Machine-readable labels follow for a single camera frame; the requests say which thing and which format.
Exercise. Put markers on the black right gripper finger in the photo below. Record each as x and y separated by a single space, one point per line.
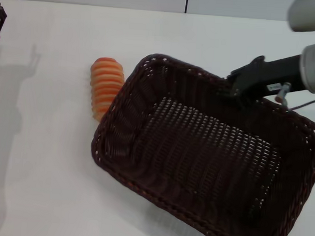
242 103
228 93

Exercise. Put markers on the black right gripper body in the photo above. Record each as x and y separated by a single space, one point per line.
267 76

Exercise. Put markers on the dark brown woven basket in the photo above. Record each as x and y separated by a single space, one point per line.
198 158

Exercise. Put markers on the orange striped bread loaf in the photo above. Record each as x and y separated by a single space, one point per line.
106 82

